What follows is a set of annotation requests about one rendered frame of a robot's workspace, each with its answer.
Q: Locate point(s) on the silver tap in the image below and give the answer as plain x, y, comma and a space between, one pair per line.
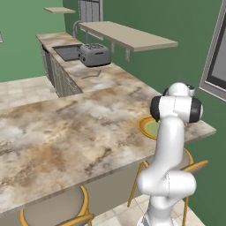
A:
75, 27

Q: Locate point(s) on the grey framed wall window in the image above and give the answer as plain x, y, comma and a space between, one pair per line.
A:
214, 56

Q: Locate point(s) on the long beige wall shelf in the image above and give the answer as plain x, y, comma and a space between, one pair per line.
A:
129, 36

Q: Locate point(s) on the yellow bar stool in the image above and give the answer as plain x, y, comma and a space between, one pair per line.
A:
56, 210
188, 164

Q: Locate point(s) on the dark sink basin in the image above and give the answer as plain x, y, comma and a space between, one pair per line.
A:
67, 52

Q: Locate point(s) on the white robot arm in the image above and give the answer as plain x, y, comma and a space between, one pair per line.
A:
169, 164

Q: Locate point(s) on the grey toaster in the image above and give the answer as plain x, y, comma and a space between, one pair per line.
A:
94, 55

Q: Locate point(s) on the small beige wall shelf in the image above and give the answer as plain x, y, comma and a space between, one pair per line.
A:
59, 10

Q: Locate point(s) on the yellow green plate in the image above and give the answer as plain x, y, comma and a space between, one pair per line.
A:
149, 126

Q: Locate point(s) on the grey fork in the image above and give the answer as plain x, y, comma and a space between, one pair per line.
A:
91, 75

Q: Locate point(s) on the grey cupboard run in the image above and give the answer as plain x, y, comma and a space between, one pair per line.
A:
58, 75

